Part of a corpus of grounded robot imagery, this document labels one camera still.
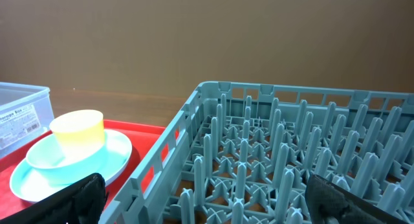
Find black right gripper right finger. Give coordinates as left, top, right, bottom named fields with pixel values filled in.
left=305, top=174, right=404, bottom=224

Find red plastic tray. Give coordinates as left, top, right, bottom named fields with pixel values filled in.
left=1, top=120, right=165, bottom=219

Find light blue small bowl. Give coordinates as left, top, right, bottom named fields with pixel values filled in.
left=26, top=134, right=107, bottom=185

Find light blue plate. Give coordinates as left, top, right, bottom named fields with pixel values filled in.
left=9, top=129, right=133, bottom=203

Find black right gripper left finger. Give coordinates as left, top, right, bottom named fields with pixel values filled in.
left=1, top=173, right=108, bottom=224

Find clear plastic storage box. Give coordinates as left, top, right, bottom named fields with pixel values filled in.
left=1, top=82, right=54, bottom=158

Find grey dishwasher rack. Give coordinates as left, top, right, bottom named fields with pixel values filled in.
left=100, top=82, right=413, bottom=223

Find yellow cup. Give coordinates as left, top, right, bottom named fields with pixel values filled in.
left=50, top=109, right=105, bottom=164

